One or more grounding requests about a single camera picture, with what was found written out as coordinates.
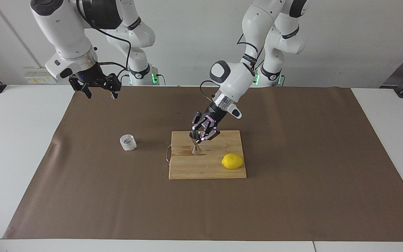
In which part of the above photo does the small clear plastic cup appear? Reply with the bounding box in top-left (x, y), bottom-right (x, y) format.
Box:
top-left (119, 134), bottom-right (137, 152)

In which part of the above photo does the brown paper table mat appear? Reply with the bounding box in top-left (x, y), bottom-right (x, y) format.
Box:
top-left (3, 85), bottom-right (403, 242)

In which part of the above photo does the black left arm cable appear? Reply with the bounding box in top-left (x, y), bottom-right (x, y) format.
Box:
top-left (200, 33), bottom-right (266, 103)

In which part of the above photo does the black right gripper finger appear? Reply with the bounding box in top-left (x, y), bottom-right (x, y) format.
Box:
top-left (69, 78), bottom-right (92, 99)
top-left (105, 73), bottom-right (122, 99)

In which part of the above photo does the white wall socket box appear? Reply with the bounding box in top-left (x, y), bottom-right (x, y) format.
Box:
top-left (24, 68), bottom-right (56, 84)

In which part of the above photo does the steel double jigger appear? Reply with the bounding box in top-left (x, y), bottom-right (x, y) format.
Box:
top-left (189, 130), bottom-right (202, 155)

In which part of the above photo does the yellow lemon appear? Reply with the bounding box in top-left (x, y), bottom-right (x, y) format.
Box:
top-left (221, 153), bottom-right (245, 170)

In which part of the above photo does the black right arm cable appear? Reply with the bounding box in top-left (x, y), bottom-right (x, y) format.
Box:
top-left (76, 0), bottom-right (133, 72)

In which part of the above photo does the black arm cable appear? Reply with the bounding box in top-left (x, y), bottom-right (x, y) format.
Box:
top-left (200, 33), bottom-right (266, 103)
top-left (76, 0), bottom-right (133, 72)

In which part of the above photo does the wooden cutting board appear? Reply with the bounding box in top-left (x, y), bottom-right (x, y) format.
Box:
top-left (166, 130), bottom-right (247, 180)

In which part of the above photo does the thin black base cable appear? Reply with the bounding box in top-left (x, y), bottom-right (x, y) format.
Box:
top-left (117, 68), bottom-right (132, 85)

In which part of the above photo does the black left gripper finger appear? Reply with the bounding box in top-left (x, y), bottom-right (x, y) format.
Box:
top-left (192, 112), bottom-right (207, 132)
top-left (199, 122), bottom-right (220, 141)

